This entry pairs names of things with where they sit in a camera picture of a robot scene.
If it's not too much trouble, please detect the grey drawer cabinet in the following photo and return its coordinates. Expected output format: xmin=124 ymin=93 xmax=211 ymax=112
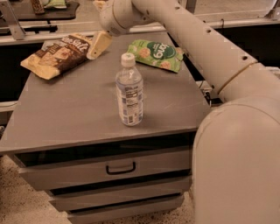
xmin=1 ymin=35 xmax=209 ymax=224

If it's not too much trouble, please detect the brown chip bag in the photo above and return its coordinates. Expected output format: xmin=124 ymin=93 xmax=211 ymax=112
xmin=20 ymin=33 xmax=91 ymax=80

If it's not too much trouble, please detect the black background table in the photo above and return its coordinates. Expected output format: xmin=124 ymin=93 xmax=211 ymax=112
xmin=5 ymin=0 xmax=80 ymax=33

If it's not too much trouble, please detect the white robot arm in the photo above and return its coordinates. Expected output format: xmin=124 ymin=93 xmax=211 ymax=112
xmin=94 ymin=0 xmax=280 ymax=224

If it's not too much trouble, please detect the metal railing frame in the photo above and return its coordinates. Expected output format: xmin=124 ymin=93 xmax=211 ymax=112
xmin=10 ymin=0 xmax=280 ymax=41

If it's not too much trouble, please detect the clear plastic water bottle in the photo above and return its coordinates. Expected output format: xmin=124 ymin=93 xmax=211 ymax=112
xmin=115 ymin=52 xmax=144 ymax=126

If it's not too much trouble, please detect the black drawer handle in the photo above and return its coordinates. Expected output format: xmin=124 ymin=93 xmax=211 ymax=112
xmin=106 ymin=162 xmax=137 ymax=175

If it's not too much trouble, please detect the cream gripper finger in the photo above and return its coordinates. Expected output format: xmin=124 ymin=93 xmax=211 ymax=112
xmin=87 ymin=31 xmax=112 ymax=60

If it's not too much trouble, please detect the green chip bag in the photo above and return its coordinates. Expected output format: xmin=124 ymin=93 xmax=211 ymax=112
xmin=128 ymin=39 xmax=183 ymax=73

